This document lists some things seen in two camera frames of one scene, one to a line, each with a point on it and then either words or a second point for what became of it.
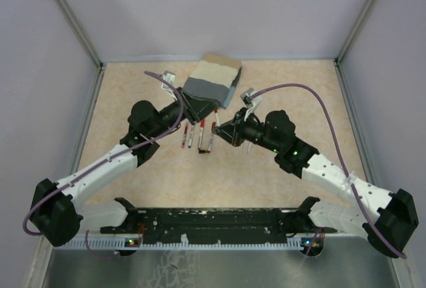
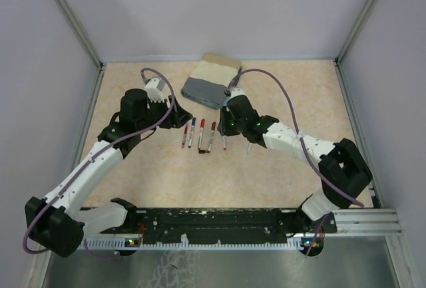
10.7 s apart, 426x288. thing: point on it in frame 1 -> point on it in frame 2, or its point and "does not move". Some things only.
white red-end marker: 200,139 does not move
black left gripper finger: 202,107 -> 178,116
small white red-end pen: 217,118 -> 224,142
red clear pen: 184,137 does not move
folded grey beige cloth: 213,79 does not move
